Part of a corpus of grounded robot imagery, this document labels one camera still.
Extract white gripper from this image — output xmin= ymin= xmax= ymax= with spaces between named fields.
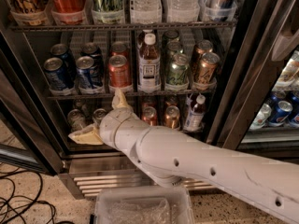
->
xmin=68 ymin=88 xmax=149 ymax=150

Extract blue pepsi can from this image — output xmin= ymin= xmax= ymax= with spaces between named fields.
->
xmin=43 ymin=57 xmax=74 ymax=91
xmin=80 ymin=42 xmax=105 ymax=77
xmin=50 ymin=43 xmax=77 ymax=79
xmin=76 ymin=56 xmax=103 ymax=90

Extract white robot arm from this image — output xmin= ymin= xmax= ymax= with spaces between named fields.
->
xmin=69 ymin=90 xmax=299 ymax=224

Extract silver green can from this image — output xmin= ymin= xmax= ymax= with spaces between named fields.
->
xmin=93 ymin=108 xmax=107 ymax=125
xmin=67 ymin=109 xmax=87 ymax=132

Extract silver green can bottom left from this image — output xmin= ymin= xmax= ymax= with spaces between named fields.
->
xmin=67 ymin=109 xmax=87 ymax=132

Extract orange can bottom shelf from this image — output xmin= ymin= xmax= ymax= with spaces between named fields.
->
xmin=141 ymin=106 xmax=157 ymax=126

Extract orange soda can front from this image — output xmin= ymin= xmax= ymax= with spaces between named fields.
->
xmin=108 ymin=55 xmax=132 ymax=88

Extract orange soda can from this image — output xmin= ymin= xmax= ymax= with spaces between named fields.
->
xmin=110 ymin=41 xmax=129 ymax=58
xmin=108 ymin=55 xmax=132 ymax=88

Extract steel fridge vent grille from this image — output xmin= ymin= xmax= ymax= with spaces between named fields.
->
xmin=59 ymin=156 xmax=219 ymax=200

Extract gold can bottom shelf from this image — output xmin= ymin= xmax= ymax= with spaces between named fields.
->
xmin=164 ymin=105 xmax=180 ymax=129

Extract orange soda can rear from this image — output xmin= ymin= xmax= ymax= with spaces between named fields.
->
xmin=110 ymin=41 xmax=129 ymax=58

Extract open fridge glass door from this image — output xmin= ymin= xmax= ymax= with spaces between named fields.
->
xmin=0 ymin=35 xmax=64 ymax=175

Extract green can front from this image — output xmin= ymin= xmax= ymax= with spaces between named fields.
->
xmin=166 ymin=53 xmax=189 ymax=86

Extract tea bottle bottom shelf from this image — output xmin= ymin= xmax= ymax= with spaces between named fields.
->
xmin=184 ymin=93 xmax=206 ymax=132

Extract green can middle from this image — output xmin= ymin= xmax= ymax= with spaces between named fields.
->
xmin=165 ymin=41 xmax=184 ymax=63

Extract green can rear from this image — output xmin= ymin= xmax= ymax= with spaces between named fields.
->
xmin=162 ymin=30 xmax=179 ymax=47

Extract green can top shelf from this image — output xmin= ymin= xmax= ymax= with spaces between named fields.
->
xmin=92 ymin=0 xmax=123 ymax=24

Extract copper can front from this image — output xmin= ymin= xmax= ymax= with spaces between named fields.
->
xmin=194 ymin=52 xmax=220 ymax=84

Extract copper can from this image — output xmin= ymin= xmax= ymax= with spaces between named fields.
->
xmin=194 ymin=52 xmax=220 ymax=84
xmin=191 ymin=39 xmax=213 ymax=70

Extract copper can rear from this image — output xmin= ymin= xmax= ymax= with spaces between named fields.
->
xmin=191 ymin=39 xmax=213 ymax=70

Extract red coca cola can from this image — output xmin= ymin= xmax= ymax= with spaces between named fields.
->
xmin=52 ymin=0 xmax=84 ymax=25

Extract yellow can top shelf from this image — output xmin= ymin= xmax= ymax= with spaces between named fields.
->
xmin=8 ymin=0 xmax=50 ymax=26

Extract blue red bull can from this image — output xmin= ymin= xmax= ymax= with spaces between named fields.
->
xmin=200 ymin=0 xmax=234 ymax=21

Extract pepsi can right fridge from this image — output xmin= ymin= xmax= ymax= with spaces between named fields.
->
xmin=268 ymin=101 xmax=292 ymax=127

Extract brown tea bottle front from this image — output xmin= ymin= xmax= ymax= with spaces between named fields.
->
xmin=138 ymin=33 xmax=161 ymax=92

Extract brown tea bottle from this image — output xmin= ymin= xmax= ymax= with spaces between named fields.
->
xmin=137 ymin=30 xmax=153 ymax=49
xmin=138 ymin=33 xmax=161 ymax=92

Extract clear plastic bin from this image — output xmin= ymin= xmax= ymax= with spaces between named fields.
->
xmin=93 ymin=186 xmax=195 ymax=224

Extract brown tea bottle rear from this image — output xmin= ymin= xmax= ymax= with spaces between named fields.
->
xmin=137 ymin=30 xmax=153 ymax=49

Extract clear water bottle top left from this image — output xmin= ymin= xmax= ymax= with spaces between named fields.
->
xmin=130 ymin=0 xmax=162 ymax=24

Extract clear water bottle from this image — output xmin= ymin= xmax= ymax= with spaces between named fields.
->
xmin=164 ymin=0 xmax=200 ymax=22
xmin=130 ymin=0 xmax=162 ymax=24

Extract clear water bottle top right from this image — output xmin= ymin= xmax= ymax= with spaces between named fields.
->
xmin=164 ymin=0 xmax=200 ymax=22

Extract middle wire shelf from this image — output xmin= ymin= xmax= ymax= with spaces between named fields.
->
xmin=47 ymin=88 xmax=216 ymax=100

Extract wire shelf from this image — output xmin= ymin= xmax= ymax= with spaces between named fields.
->
xmin=8 ymin=21 xmax=237 ymax=33
xmin=47 ymin=88 xmax=216 ymax=100

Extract black cables on floor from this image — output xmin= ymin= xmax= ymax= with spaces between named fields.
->
xmin=0 ymin=161 xmax=76 ymax=224

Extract top wire shelf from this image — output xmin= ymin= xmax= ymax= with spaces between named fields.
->
xmin=8 ymin=21 xmax=237 ymax=33

